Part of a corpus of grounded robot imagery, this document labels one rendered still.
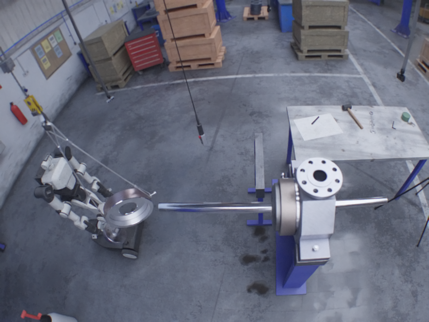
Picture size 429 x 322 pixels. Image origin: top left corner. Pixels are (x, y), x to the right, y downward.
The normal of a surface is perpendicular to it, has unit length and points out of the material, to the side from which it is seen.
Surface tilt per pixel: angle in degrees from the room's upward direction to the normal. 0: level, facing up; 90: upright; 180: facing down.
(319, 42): 90
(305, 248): 0
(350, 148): 0
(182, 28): 90
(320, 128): 0
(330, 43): 90
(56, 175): 45
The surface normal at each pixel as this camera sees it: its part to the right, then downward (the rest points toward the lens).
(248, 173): -0.17, -0.63
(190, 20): -0.14, 0.77
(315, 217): -0.18, 0.10
